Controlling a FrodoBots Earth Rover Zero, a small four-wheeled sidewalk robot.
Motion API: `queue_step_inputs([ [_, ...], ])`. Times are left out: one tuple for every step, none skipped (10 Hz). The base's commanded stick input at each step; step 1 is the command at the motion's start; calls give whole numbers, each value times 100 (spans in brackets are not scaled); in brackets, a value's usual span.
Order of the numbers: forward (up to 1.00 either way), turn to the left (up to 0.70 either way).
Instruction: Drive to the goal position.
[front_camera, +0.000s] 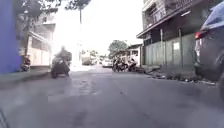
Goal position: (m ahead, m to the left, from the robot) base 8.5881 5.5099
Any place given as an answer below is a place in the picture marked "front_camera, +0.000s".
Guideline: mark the white car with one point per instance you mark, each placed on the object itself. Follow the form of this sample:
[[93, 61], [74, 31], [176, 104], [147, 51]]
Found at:
[[107, 63]]

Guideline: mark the parked motorcycles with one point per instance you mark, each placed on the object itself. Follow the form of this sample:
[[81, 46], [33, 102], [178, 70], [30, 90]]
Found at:
[[124, 64]]

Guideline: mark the distant green tree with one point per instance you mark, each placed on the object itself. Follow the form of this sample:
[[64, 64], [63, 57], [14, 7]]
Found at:
[[117, 47]]

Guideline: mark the grey asphalt road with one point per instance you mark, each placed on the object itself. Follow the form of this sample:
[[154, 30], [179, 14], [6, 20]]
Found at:
[[110, 100]]

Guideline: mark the utility pole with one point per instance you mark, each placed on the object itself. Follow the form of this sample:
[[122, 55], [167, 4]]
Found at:
[[80, 30]]

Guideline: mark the person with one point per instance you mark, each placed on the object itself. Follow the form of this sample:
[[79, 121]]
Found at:
[[62, 55]]

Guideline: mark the motorcycle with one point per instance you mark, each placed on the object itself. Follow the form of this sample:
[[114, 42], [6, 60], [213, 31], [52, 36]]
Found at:
[[60, 68]]

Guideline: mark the rubble-strewn roadside strip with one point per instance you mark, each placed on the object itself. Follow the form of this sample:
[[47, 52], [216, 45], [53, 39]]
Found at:
[[173, 75]]

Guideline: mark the building with green fence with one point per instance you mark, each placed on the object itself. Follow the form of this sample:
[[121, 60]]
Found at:
[[170, 33]]

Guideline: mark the house with awning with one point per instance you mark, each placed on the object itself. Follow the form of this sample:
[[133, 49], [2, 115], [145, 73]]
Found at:
[[38, 43]]

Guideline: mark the parked scooter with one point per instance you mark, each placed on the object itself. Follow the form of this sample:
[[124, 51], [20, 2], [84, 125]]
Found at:
[[25, 63]]

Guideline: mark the grey kerbside pavement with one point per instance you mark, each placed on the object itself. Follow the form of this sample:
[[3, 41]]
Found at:
[[23, 76]]

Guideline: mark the dark blue vehicle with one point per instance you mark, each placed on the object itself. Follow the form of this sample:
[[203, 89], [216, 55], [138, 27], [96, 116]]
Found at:
[[211, 50]]

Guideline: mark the blue wall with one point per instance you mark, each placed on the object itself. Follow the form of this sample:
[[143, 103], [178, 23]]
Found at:
[[9, 36]]

